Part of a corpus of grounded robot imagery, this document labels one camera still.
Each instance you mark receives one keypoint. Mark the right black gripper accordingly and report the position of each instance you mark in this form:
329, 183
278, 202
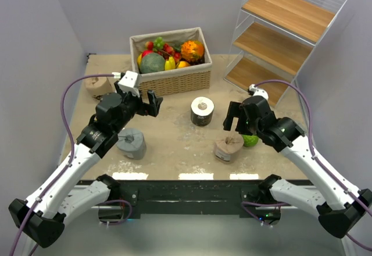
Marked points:
235, 109

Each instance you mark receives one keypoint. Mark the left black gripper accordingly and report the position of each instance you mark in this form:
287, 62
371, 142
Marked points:
151, 109

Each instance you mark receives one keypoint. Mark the brown paper towel roll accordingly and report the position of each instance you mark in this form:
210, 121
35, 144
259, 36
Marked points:
227, 148

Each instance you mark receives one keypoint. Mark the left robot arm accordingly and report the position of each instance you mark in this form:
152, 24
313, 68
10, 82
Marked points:
44, 214

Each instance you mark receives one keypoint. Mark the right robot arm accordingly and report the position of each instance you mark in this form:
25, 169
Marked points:
338, 204

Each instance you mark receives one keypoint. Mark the green lime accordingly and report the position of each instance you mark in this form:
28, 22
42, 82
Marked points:
250, 141

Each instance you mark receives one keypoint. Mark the green melon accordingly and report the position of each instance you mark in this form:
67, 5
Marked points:
152, 63

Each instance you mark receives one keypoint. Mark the yellow lemon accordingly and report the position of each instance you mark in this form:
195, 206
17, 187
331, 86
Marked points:
139, 59

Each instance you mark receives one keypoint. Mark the red apple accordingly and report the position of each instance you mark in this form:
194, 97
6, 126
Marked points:
146, 53

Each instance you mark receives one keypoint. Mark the yellow bananas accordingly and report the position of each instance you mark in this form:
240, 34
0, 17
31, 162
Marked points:
170, 64

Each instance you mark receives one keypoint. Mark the wicker basket with liner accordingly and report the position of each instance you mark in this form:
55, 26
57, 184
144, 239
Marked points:
195, 77

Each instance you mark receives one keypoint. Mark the orange fruit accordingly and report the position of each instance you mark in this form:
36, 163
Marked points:
182, 64

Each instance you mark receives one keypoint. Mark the green grapes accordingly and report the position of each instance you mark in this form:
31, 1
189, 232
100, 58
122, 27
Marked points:
158, 43

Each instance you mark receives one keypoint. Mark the strawberries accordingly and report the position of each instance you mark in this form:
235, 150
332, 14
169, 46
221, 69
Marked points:
167, 51

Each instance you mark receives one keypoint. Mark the orange pumpkin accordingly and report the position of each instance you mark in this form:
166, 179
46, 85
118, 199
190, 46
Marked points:
192, 51

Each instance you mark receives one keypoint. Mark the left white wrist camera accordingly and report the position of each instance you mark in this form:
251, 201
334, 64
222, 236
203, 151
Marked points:
130, 82

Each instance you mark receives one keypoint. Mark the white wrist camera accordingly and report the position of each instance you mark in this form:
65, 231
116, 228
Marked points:
130, 82
253, 90

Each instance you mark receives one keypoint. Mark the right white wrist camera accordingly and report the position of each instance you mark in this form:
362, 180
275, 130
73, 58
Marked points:
253, 90

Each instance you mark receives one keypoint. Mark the white wire wooden shelf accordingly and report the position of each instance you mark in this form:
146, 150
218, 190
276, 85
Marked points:
273, 39

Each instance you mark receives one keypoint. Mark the black base frame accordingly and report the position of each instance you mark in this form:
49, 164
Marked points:
136, 198

